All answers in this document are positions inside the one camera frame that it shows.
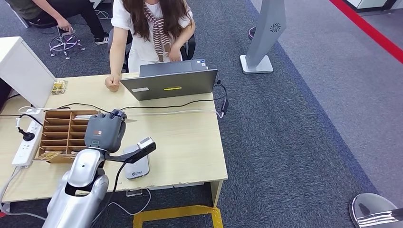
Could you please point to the person's left hand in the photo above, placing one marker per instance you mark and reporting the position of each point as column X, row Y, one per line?
column 174, row 54

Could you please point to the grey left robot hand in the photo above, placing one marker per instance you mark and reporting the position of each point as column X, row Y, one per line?
column 105, row 132

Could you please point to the person's right hand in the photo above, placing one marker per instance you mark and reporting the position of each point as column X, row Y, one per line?
column 112, row 83

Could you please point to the person's hand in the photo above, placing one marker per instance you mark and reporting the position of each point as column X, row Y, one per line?
column 65, row 25

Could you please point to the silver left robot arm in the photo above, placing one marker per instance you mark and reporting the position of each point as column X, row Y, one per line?
column 80, row 188

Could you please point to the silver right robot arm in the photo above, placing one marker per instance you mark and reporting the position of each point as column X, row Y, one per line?
column 368, row 204

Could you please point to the person's left forearm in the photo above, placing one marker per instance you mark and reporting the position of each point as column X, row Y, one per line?
column 185, row 34

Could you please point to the person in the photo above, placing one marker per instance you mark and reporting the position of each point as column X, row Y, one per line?
column 144, row 37
column 69, row 9

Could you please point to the white card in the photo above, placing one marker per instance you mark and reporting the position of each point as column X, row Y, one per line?
column 82, row 117

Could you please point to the wooden card organizer box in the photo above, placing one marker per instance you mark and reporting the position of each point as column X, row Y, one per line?
column 59, row 129

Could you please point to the grey card reader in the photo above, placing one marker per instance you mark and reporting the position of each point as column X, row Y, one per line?
column 137, row 171

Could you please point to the gold patterned card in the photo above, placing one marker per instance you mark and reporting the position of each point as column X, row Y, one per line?
column 48, row 155

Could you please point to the black office chair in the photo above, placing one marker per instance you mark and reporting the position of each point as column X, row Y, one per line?
column 189, row 47

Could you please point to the metal stool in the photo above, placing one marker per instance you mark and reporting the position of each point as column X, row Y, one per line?
column 64, row 42

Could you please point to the grey laptop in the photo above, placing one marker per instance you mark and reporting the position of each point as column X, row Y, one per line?
column 170, row 85

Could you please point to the white cabinet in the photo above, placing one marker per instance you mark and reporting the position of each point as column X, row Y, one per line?
column 22, row 69

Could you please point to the round purple-edged base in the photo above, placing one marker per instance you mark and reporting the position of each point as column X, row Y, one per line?
column 251, row 33

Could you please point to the white power strip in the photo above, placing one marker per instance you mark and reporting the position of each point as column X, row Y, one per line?
column 26, row 148

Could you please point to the grey floor stand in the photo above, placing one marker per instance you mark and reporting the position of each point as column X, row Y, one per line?
column 266, row 31

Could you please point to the white panel with black edge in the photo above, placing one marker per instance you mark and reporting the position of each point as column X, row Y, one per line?
column 368, row 3

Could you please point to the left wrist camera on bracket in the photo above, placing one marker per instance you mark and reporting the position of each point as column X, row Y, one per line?
column 138, row 152

